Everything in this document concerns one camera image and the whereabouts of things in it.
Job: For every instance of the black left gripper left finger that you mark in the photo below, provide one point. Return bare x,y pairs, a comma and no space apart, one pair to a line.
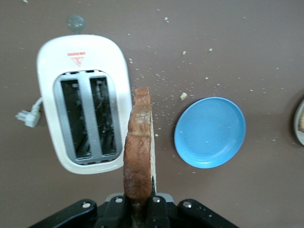
111,213

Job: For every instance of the white two-slot toaster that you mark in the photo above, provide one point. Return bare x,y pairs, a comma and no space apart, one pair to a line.
54,61

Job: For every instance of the toasted bread slice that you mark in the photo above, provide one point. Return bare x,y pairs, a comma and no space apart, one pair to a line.
139,147
301,122

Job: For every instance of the beige plate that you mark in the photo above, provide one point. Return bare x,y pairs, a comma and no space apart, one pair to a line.
299,140

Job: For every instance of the blue plate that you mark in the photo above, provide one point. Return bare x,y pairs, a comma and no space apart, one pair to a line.
210,133

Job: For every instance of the clear suction cup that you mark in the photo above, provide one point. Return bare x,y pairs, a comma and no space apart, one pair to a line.
75,23

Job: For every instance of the white toaster power plug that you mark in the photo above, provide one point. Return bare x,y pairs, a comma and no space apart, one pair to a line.
31,116

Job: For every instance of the large bread crumb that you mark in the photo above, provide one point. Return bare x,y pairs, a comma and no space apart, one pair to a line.
183,96

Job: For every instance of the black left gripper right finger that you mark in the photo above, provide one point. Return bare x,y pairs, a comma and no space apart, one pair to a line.
159,213

